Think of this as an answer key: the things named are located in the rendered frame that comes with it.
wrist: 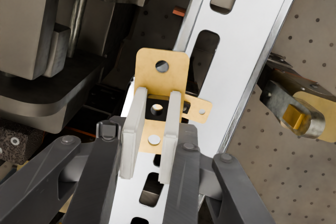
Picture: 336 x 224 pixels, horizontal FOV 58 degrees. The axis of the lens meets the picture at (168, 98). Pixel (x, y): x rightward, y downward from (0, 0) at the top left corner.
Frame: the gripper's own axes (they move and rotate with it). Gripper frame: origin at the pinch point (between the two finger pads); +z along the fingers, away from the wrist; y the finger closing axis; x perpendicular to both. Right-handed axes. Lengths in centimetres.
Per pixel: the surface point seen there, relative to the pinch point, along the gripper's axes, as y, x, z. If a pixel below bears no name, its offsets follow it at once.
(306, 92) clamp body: 19.3, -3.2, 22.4
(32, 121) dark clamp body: -17.1, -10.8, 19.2
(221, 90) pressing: 8.7, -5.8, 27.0
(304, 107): 17.8, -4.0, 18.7
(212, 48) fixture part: 7.8, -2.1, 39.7
